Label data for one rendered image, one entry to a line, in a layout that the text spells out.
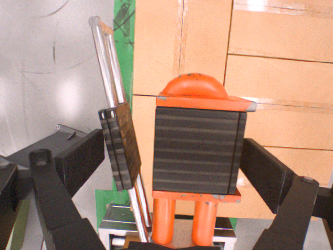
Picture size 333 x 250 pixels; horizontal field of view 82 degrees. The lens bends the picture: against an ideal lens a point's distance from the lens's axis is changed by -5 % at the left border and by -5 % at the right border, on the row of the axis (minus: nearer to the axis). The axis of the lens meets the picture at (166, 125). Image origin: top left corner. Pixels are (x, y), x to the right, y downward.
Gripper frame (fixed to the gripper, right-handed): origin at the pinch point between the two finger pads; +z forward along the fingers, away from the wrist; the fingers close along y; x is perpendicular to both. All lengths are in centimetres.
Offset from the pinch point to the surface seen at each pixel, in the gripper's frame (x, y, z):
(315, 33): 29, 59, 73
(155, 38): 22, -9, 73
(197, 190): -2.2, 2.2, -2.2
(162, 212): -5.5, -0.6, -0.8
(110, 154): 0.5, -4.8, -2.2
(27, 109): -22, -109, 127
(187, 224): -9.1, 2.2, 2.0
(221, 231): -69, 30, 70
